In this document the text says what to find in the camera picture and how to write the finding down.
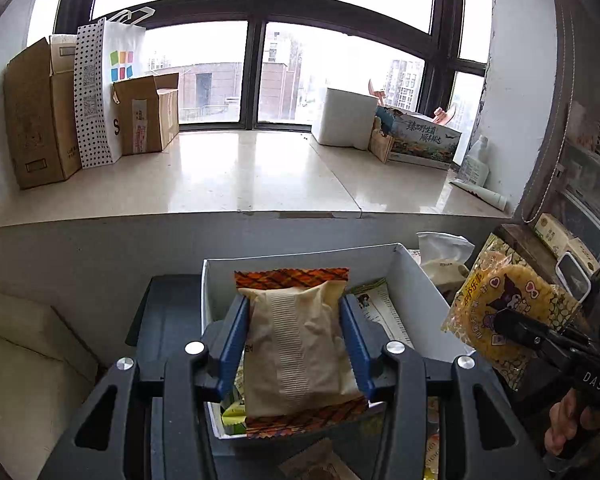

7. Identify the beige orange plaid snack pack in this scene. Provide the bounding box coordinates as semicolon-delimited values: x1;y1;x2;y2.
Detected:
234;268;368;439

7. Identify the yellow cracker snack bag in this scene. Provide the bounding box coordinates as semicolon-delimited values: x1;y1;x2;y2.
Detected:
441;234;579;390

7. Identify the person's right hand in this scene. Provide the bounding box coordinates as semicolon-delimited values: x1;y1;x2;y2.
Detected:
544;389;600;460

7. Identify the blue table cloth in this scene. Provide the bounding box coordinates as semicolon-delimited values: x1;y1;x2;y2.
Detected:
125;274;202;366

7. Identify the green snack packet in box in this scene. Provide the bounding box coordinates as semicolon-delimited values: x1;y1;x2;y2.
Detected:
221;400;247;436

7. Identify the white storage box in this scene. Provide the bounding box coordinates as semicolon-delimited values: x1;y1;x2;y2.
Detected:
201;243;469;440

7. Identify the white digital clock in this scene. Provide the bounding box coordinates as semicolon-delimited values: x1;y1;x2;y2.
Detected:
555;252;592;304

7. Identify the tissue pack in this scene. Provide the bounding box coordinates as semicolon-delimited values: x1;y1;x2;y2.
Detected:
417;232;475;304

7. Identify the beige green carton box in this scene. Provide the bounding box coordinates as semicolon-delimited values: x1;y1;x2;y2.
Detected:
533;214;600;275

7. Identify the clear plastic drawer organizer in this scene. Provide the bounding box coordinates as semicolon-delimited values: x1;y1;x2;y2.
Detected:
550;102;600;260

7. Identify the white tube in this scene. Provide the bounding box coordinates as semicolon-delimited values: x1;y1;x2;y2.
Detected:
451;179;507;211

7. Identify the cream sofa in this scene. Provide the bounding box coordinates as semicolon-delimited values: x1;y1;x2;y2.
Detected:
0;294;98;479

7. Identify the white pump bottle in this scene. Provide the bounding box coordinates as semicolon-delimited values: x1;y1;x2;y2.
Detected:
458;136;490;186

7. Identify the printed landscape gift box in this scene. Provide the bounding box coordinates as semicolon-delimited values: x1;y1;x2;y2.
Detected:
376;106;462;170

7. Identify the white foam box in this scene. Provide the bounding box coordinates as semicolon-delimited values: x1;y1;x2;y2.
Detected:
312;88;378;151

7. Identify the small open cardboard box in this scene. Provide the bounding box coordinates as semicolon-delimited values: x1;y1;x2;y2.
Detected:
114;73;180;156

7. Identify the white polka dot paper bag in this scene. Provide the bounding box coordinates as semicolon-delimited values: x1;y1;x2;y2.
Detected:
73;6;155;169

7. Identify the large brown cardboard box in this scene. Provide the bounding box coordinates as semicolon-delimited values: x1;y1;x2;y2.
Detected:
3;35;81;190

